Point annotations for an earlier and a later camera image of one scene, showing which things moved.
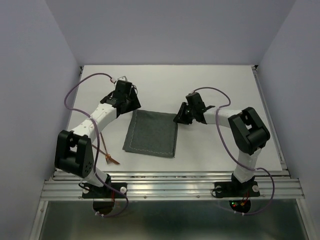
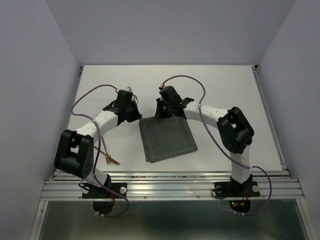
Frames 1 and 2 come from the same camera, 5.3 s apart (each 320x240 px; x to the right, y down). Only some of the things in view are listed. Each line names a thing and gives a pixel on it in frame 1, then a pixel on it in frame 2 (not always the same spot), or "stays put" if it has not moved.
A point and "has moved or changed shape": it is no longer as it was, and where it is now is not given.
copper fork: x=108 y=157 stays put
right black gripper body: x=191 y=111 -> x=167 y=106
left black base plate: x=98 y=192 stays put
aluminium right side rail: x=269 y=115 stays put
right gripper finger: x=182 y=116 -> x=160 y=109
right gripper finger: x=187 y=120 -> x=167 y=114
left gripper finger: x=128 y=105 -> x=130 y=116
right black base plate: x=232 y=189 stays put
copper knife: x=112 y=160 stays put
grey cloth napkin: x=152 y=133 has moved or changed shape
